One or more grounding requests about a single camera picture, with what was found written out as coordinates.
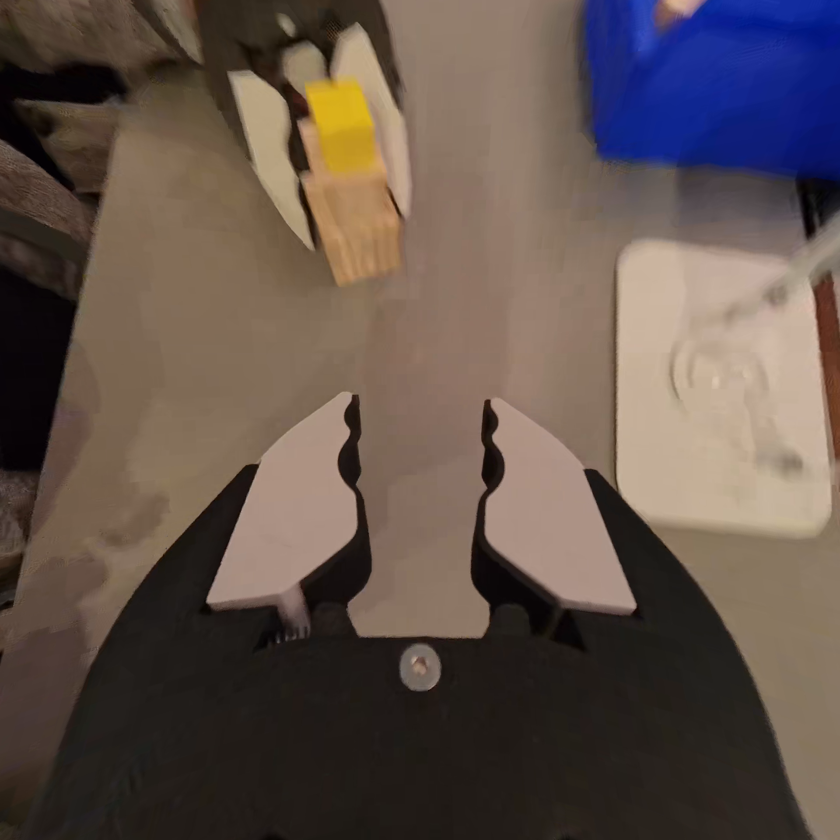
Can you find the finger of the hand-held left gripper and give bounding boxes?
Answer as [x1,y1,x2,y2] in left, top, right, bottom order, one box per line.
[330,21,414,219]
[226,69,319,253]

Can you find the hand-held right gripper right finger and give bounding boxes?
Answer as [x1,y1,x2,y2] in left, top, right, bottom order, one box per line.
[470,397,639,636]

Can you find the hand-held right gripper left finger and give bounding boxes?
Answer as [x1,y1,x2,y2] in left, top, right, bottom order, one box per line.
[205,392,374,641]

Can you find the yellow wooden block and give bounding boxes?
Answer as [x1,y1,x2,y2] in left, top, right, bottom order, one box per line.
[305,77,383,176]

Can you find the natural wooden cube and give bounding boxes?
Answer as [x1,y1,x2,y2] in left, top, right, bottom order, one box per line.
[297,117,388,217]
[308,190,403,287]

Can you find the blue plastic bin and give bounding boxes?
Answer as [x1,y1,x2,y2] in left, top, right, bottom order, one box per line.
[581,0,840,179]

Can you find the person's left forearm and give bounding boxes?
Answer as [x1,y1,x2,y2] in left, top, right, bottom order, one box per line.
[0,0,201,67]

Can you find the natural wooden block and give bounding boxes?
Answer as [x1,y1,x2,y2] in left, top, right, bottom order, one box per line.
[656,0,708,28]

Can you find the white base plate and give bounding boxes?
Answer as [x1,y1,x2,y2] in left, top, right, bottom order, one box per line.
[613,238,834,539]

